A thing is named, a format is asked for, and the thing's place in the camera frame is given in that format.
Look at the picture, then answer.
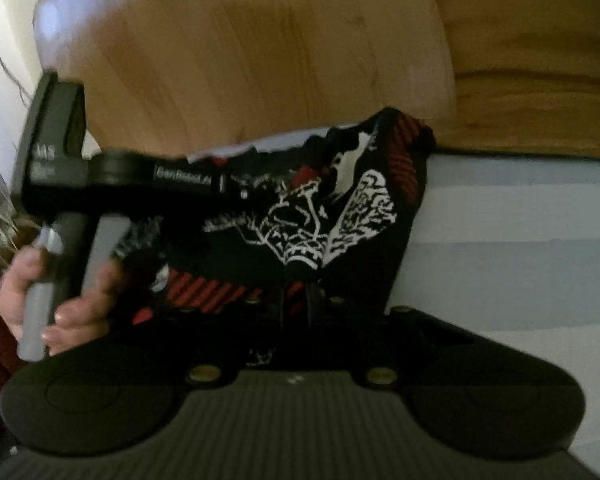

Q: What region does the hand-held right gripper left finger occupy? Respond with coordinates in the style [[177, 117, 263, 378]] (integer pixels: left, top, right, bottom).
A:
[[129, 296, 285, 385]]

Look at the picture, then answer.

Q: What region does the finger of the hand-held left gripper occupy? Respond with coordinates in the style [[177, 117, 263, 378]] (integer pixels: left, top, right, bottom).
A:
[[220, 172, 263, 202]]

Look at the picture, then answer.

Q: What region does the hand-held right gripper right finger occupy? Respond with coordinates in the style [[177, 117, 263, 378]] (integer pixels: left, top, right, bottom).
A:
[[304, 296, 482, 385]]

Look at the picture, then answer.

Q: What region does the black red reindeer-print sweater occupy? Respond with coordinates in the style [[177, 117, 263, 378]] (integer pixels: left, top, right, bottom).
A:
[[114, 106, 437, 363]]

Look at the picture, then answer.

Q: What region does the person's left hand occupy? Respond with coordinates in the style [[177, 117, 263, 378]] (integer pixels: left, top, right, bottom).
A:
[[0, 246, 127, 357]]

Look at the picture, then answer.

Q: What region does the thin wall cable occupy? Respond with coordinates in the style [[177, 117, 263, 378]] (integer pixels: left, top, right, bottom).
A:
[[0, 27, 33, 103]]

